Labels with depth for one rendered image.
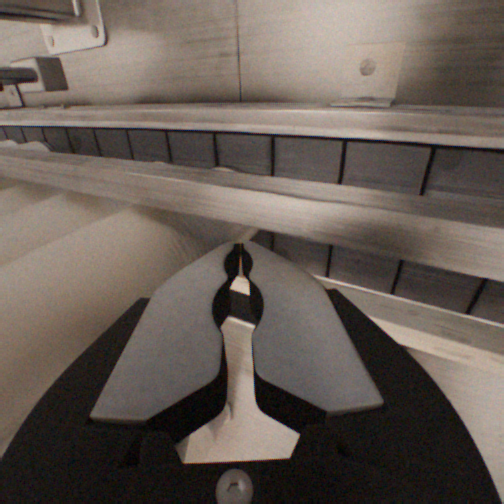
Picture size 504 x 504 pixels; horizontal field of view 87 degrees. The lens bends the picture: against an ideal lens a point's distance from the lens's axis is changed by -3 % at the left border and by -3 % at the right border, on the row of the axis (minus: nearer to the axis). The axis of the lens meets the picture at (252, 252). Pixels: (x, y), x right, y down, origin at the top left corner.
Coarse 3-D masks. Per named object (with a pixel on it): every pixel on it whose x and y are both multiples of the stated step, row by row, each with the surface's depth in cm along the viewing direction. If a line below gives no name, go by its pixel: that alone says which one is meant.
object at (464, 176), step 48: (96, 144) 22; (144, 144) 19; (192, 144) 18; (240, 144) 16; (288, 144) 15; (336, 144) 13; (384, 144) 13; (432, 144) 15; (432, 192) 12; (480, 192) 12; (288, 240) 18; (384, 288) 16; (432, 288) 15; (480, 288) 14
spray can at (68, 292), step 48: (96, 240) 10; (144, 240) 10; (192, 240) 12; (240, 240) 15; (0, 288) 7; (48, 288) 8; (96, 288) 9; (144, 288) 10; (0, 336) 7; (48, 336) 7; (96, 336) 8; (0, 384) 6; (48, 384) 7; (0, 432) 6
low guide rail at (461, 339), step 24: (240, 264) 17; (240, 288) 17; (336, 288) 15; (384, 312) 13; (408, 312) 13; (432, 312) 13; (408, 336) 13; (432, 336) 12; (456, 336) 12; (480, 336) 12; (456, 360) 12; (480, 360) 12
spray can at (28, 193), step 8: (24, 184) 16; (32, 184) 16; (40, 184) 17; (0, 192) 15; (8, 192) 15; (16, 192) 15; (24, 192) 16; (32, 192) 16; (40, 192) 16; (48, 192) 16; (56, 192) 17; (0, 200) 15; (8, 200) 15; (16, 200) 15; (24, 200) 15; (32, 200) 16; (40, 200) 16; (0, 208) 14; (8, 208) 15; (16, 208) 15
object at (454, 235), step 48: (96, 192) 11; (144, 192) 9; (192, 192) 8; (240, 192) 8; (288, 192) 7; (336, 192) 7; (384, 192) 7; (336, 240) 7; (384, 240) 6; (432, 240) 6; (480, 240) 5
